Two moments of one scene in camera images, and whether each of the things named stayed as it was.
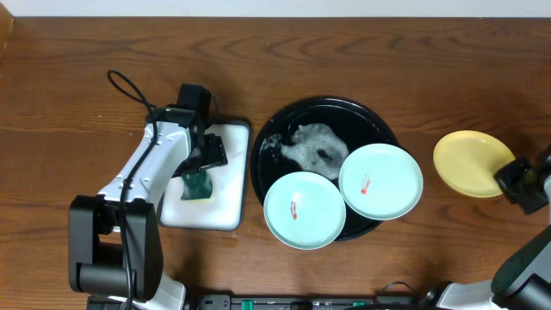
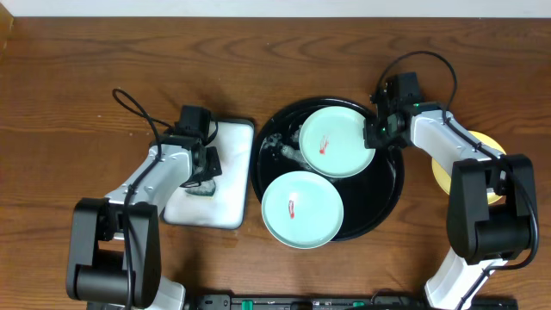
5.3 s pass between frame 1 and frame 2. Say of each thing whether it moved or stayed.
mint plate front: stayed
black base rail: stayed
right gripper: moved
